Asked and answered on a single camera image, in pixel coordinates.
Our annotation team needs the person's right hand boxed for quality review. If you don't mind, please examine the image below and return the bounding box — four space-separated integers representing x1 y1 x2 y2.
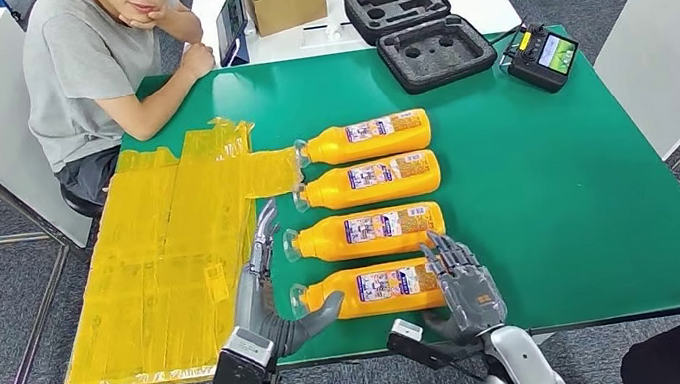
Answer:
178 39 219 83

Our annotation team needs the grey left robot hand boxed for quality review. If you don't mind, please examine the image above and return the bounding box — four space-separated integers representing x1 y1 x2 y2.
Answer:
216 190 353 366

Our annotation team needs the person's left hand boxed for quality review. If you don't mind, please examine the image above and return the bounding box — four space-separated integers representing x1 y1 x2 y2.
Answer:
117 1 172 36

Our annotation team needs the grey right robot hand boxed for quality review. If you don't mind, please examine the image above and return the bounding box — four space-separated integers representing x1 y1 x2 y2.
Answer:
411 222 512 347

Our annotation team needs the orange bottle with clear cap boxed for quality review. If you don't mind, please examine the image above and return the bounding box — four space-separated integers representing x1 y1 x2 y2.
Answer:
278 198 450 271
286 254 453 330
290 106 435 173
288 147 445 216

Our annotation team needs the black tablet on stand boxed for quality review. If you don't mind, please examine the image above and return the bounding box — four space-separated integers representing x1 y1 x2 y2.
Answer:
210 0 256 69

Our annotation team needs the yellow taped sheet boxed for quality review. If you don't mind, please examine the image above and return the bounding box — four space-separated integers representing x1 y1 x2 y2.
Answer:
25 106 329 384

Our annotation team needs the black stool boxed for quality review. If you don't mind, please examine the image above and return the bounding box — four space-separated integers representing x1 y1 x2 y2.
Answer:
60 180 108 225

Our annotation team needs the black foam-lined case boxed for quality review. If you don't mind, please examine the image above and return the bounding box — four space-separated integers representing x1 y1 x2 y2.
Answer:
342 0 503 103

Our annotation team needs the black remote controller with screen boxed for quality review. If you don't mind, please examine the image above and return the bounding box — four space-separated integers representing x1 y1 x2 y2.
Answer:
492 10 587 100

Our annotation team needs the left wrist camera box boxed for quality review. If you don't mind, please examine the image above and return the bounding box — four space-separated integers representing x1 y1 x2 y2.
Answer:
199 321 281 384

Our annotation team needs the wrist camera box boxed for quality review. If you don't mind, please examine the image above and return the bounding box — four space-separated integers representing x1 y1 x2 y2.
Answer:
384 307 488 378
199 321 281 384

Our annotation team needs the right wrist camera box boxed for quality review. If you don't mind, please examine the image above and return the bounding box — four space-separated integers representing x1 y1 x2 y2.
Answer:
384 307 488 378

